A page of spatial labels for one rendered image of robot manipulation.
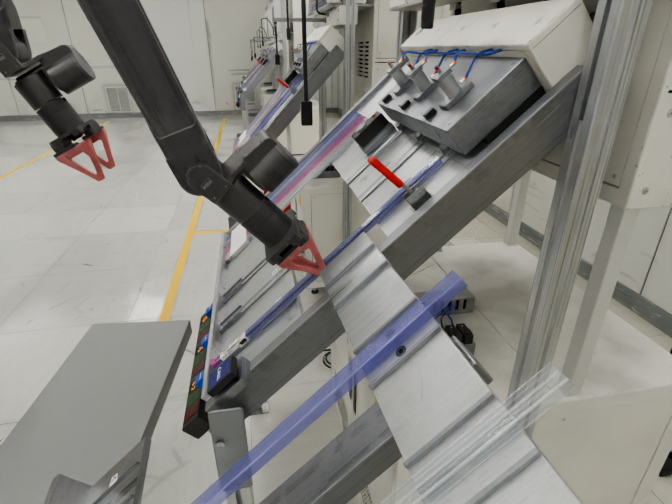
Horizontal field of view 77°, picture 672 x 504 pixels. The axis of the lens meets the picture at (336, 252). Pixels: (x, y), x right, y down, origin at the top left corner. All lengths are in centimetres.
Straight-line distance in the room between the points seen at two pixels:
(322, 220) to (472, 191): 157
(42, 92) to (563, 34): 84
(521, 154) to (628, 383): 59
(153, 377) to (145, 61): 66
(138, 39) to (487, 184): 45
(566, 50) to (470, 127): 14
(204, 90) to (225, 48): 90
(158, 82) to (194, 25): 882
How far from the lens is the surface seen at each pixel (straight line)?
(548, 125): 64
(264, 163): 60
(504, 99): 65
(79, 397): 102
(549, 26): 64
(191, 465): 161
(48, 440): 96
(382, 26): 205
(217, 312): 91
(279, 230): 63
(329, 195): 209
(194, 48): 937
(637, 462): 125
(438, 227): 61
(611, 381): 104
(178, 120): 56
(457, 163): 66
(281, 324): 69
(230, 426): 68
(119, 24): 54
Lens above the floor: 122
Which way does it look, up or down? 26 degrees down
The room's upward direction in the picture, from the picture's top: straight up
